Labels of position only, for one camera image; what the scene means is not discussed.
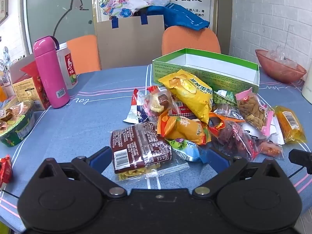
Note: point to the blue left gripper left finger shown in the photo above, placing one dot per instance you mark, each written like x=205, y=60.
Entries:
x=100, y=160

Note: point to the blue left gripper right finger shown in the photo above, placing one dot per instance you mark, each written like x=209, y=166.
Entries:
x=217, y=160

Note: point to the red dates bag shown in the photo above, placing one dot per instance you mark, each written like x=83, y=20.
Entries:
x=230, y=138

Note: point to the light blue green packet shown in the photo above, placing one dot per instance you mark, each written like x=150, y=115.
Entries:
x=187, y=150

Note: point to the brown snack bag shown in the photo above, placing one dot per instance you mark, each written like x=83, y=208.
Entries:
x=138, y=150

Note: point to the orange snack bag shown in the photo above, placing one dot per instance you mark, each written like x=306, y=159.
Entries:
x=180, y=127

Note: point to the red white blue packet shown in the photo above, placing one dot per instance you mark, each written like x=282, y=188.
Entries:
x=137, y=113

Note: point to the pink nut packet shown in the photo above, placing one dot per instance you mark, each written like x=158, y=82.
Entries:
x=254, y=111

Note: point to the green pea packet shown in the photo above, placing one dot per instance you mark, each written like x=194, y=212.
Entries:
x=224, y=97

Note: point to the yellow chip bag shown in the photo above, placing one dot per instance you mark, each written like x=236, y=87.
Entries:
x=192, y=91

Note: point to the orange barcode snack packet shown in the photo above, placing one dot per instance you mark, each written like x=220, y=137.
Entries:
x=291, y=128

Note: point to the clear cookie packet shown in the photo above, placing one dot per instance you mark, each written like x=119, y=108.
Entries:
x=158, y=101

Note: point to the green cardboard box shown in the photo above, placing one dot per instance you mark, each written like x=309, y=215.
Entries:
x=217, y=70

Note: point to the instant noodle bowl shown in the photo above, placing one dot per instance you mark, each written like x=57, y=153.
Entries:
x=16, y=122

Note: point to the small red candy packet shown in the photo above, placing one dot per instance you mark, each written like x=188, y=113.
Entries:
x=5, y=171

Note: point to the white juice carton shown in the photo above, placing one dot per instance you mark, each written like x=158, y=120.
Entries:
x=67, y=66

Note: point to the red orange snack box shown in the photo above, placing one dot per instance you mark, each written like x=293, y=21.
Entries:
x=30, y=87

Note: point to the left orange chair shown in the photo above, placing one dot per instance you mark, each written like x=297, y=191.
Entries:
x=85, y=55

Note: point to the orange chair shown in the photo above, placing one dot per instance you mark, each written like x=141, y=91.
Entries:
x=176, y=38
x=85, y=55

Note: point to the white thermos jug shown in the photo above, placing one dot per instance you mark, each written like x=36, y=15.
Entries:
x=307, y=87

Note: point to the red bowl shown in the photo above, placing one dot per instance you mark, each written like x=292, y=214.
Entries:
x=278, y=71

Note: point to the brown paper bag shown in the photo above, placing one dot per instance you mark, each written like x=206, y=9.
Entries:
x=134, y=41

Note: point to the pink thermos bottle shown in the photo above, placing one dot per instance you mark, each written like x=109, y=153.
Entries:
x=45, y=54

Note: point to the right orange chair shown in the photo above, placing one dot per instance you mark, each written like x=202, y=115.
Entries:
x=176, y=38

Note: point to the blue plastic bag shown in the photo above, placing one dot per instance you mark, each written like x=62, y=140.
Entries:
x=176, y=15

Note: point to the framed Chinese poster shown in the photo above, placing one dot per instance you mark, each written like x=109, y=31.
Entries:
x=205, y=9

